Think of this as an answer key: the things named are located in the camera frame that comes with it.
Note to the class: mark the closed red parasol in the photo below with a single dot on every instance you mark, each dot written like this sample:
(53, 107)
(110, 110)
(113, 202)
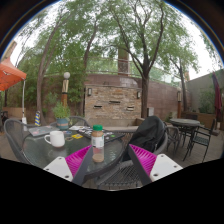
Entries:
(217, 96)

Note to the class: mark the round dark patio table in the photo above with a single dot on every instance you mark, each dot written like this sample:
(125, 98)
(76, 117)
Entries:
(185, 122)

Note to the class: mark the green plant in blue pot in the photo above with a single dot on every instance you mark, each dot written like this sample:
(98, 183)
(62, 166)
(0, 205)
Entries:
(62, 121)

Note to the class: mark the black jacket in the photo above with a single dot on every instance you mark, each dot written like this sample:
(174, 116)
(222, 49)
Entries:
(148, 133)

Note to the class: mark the black metal chair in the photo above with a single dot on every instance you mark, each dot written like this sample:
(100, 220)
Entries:
(201, 140)

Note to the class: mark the grey laptop with stickers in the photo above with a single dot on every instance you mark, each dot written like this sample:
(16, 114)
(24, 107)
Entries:
(41, 130)

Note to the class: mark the stone brick fountain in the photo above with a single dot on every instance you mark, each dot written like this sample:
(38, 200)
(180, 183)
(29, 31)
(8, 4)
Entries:
(111, 103)

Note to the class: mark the green-capped brown drink bottle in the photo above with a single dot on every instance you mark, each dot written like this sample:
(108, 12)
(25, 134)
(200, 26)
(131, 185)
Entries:
(97, 141)

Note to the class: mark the white sticker sheet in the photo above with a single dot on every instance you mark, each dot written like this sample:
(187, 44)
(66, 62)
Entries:
(76, 127)

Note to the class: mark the black wall lantern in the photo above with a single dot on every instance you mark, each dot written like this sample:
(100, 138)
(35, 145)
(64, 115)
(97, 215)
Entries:
(89, 92)
(138, 95)

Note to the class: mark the orange lamp post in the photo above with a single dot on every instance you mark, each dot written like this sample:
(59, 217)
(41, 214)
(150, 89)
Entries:
(179, 103)

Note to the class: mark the globe-topped lamp post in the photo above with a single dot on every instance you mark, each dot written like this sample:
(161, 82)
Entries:
(65, 86)

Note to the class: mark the leaning grey-trunked tree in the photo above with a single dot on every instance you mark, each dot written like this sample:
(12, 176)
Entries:
(40, 86)

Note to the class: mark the grey wall box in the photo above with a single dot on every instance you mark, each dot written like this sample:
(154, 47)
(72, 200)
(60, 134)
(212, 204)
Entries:
(150, 111)

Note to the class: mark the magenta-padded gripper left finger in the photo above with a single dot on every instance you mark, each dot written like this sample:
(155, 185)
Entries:
(58, 166)

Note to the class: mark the white ceramic mug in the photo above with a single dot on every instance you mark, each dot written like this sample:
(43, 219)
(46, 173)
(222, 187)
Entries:
(56, 139)

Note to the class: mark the orange parasol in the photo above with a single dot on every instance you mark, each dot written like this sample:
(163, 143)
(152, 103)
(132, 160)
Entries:
(10, 75)

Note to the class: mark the dark-trunked tree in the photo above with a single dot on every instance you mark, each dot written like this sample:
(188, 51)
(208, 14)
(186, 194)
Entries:
(144, 100)

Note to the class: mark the yellow blue striped post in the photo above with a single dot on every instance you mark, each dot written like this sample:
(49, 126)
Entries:
(37, 118)

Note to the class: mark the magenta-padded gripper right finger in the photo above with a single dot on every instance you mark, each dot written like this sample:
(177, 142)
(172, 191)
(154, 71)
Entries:
(165, 166)

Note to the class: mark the grey wicker chair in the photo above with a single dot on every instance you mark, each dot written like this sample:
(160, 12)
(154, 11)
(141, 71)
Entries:
(116, 175)
(78, 120)
(15, 136)

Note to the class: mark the yellow card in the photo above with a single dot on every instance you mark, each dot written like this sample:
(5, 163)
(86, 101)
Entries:
(77, 136)

